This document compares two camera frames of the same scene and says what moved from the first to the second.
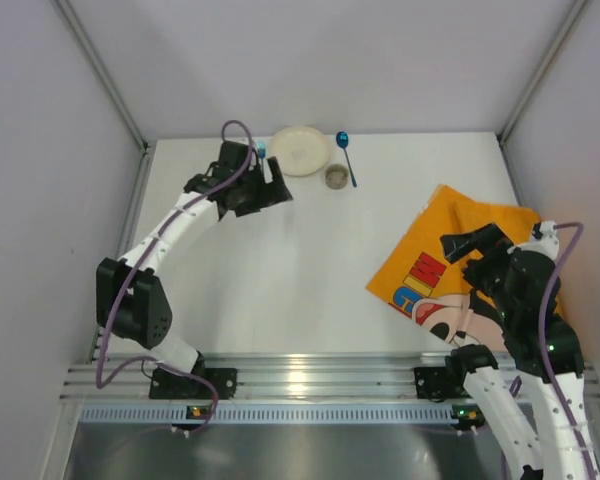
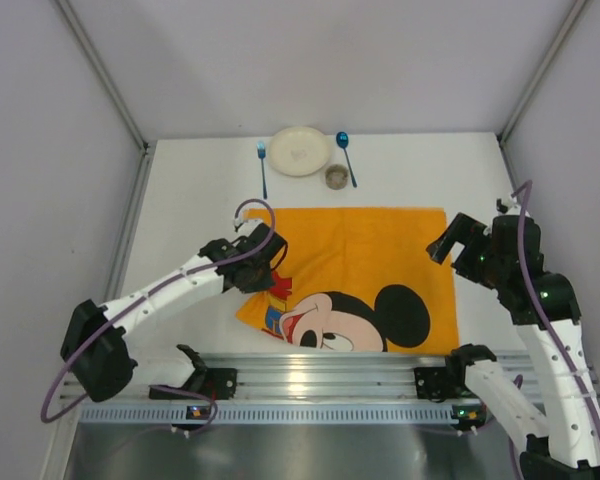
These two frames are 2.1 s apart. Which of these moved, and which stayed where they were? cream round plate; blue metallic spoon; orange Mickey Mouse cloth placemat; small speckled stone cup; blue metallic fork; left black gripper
Moved: orange Mickey Mouse cloth placemat; left black gripper
Stayed: cream round plate; blue metallic fork; blue metallic spoon; small speckled stone cup
